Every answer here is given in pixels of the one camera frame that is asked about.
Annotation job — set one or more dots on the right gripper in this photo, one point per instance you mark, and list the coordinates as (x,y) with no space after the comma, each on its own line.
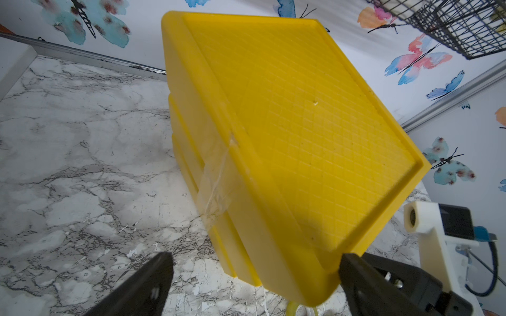
(422,289)

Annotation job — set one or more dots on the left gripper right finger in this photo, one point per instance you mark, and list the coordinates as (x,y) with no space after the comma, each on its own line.
(366,290)

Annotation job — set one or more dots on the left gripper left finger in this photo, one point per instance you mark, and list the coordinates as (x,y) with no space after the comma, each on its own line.
(144,293)

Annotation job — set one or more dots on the yellow three-drawer cabinet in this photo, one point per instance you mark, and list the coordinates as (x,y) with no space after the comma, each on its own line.
(290,158)

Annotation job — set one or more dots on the yellow-green tape roll top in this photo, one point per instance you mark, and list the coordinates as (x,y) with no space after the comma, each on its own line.
(295,309)

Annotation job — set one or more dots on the black wire wall basket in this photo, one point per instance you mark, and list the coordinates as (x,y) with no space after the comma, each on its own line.
(473,29)

